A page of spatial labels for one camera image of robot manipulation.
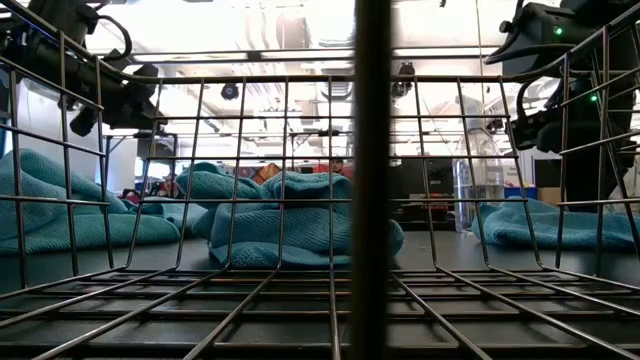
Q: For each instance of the orange patterned box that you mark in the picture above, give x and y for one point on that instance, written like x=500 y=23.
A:
x=267 y=172

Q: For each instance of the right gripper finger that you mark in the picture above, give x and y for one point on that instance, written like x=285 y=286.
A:
x=515 y=54

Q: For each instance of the black monitor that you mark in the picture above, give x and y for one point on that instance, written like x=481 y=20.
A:
x=547 y=172

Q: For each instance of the black round fixture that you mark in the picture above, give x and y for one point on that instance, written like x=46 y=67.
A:
x=405 y=82
x=230 y=91

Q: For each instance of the person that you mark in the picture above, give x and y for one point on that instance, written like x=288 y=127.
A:
x=339 y=165

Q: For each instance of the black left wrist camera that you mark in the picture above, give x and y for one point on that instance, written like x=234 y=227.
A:
x=84 y=121

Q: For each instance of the black cabinet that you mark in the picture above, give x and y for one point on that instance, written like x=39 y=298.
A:
x=440 y=185

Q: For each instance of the cardboard box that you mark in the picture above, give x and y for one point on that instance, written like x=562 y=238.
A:
x=549 y=195

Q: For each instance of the white partition panel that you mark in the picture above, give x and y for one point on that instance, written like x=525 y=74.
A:
x=40 y=130

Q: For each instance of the clear plastic spray bottle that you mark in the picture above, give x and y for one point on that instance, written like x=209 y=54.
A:
x=492 y=175

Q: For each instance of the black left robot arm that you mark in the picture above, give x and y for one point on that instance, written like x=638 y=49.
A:
x=45 y=60

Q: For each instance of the blue microfiber towel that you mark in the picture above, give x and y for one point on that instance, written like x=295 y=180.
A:
x=305 y=230
x=160 y=214
x=580 y=230
x=40 y=225

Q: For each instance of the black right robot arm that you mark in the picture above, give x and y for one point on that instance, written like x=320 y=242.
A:
x=590 y=165

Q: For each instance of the blue storage bin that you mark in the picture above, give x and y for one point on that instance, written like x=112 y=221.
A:
x=512 y=193

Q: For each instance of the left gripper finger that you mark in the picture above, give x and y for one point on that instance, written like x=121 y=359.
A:
x=142 y=112
x=142 y=82

